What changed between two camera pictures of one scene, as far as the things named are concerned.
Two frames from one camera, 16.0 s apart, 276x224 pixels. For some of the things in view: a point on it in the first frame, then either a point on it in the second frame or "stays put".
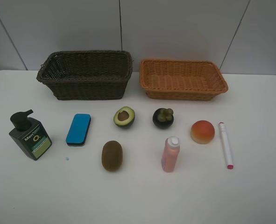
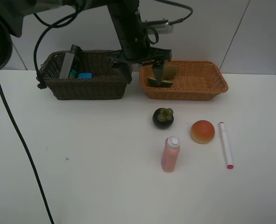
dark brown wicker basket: x=87 y=75 stays put
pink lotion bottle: x=171 y=153 stays put
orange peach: x=202 y=132 stays put
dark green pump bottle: x=30 y=135 → x=74 y=49
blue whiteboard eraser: x=77 y=134 → x=84 y=75
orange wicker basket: x=181 y=80 stays put
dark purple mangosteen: x=163 y=118 stays put
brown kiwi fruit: x=112 y=156 → x=169 y=73
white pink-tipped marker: x=225 y=146 stays put
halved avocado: x=123 y=117 → x=153 y=83
